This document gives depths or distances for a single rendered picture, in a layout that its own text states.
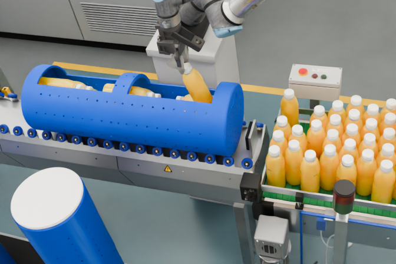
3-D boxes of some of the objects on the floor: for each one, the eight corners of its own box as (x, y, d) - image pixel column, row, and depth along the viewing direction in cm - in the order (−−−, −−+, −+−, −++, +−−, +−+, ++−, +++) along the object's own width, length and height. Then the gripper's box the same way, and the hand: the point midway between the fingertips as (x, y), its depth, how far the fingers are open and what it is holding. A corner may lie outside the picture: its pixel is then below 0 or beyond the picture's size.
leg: (246, 264, 282) (234, 196, 237) (257, 266, 280) (247, 198, 236) (243, 274, 279) (231, 207, 234) (254, 277, 277) (244, 209, 232)
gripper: (161, 11, 185) (172, 58, 200) (150, 32, 178) (162, 78, 193) (185, 13, 182) (194, 59, 198) (174, 33, 175) (184, 81, 191)
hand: (185, 67), depth 194 cm, fingers closed on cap, 4 cm apart
